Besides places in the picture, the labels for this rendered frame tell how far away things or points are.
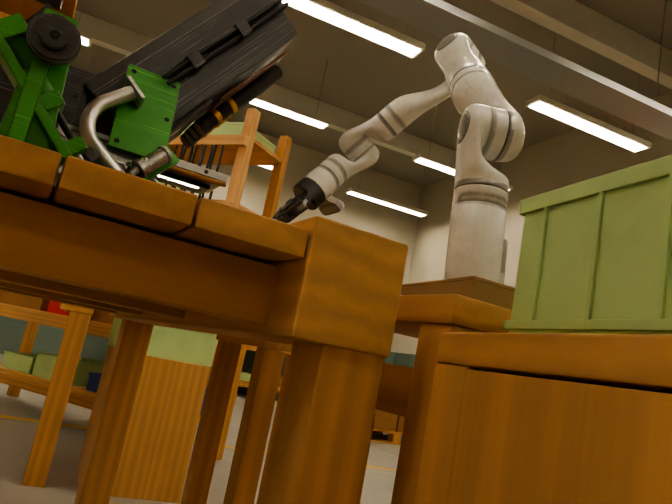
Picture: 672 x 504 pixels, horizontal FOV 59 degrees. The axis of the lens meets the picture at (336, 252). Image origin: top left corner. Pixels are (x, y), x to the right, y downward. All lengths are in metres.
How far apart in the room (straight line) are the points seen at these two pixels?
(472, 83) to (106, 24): 8.00
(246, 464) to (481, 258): 0.65
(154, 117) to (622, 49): 5.95
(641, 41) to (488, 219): 6.19
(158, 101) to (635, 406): 1.14
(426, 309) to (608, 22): 6.16
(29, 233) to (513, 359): 0.52
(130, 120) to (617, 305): 1.03
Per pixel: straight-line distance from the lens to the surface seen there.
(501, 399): 0.59
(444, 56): 1.43
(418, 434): 0.82
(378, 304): 0.75
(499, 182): 1.04
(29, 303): 5.13
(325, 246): 0.72
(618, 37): 6.91
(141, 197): 0.66
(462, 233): 1.01
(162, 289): 0.74
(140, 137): 1.32
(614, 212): 0.63
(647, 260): 0.59
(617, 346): 0.49
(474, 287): 0.91
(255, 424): 1.30
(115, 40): 8.93
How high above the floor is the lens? 0.72
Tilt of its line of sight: 11 degrees up
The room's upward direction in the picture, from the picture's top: 11 degrees clockwise
